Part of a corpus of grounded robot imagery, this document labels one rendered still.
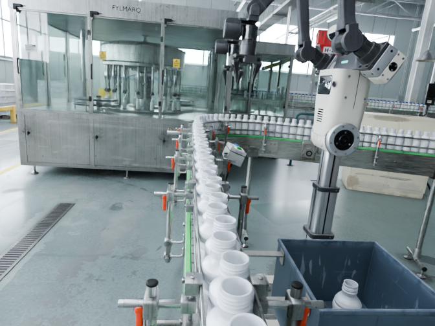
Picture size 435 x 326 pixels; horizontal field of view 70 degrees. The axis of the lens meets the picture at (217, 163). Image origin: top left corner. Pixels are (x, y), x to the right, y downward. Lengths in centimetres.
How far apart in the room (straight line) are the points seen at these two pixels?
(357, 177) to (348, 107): 375
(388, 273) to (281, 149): 184
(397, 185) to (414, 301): 445
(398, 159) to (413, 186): 260
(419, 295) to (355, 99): 86
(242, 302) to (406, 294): 71
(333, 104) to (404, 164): 150
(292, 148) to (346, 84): 132
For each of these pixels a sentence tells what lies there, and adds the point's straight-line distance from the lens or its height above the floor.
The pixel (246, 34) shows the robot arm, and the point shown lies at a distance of 123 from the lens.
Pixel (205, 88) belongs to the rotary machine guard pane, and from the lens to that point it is 436.
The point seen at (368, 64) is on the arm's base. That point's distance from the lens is 139.
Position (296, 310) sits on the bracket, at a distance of 50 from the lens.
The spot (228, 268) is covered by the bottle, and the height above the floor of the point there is 116.
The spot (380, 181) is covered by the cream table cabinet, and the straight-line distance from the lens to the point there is 531.
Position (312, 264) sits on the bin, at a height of 87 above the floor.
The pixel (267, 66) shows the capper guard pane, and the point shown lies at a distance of 644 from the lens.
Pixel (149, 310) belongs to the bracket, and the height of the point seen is 108.
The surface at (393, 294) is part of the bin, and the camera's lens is 106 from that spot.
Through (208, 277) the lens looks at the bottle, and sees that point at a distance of 47.
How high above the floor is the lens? 137
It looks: 14 degrees down
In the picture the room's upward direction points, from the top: 5 degrees clockwise
